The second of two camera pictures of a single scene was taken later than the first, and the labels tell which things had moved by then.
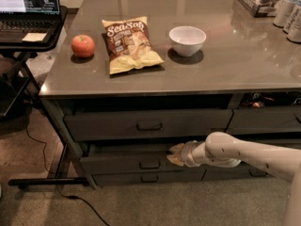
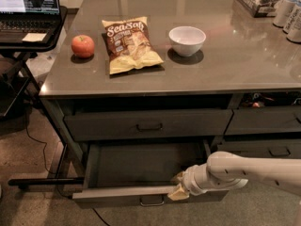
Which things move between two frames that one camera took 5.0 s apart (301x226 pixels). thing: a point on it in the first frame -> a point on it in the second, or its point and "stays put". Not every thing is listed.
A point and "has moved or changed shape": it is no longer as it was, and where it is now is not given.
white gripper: [187, 153] -> [188, 182]
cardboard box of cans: [261, 0] stays put
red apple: [83, 46] stays put
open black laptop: [29, 8] stays put
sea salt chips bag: [130, 44] stays put
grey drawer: [134, 157] has moved or changed shape
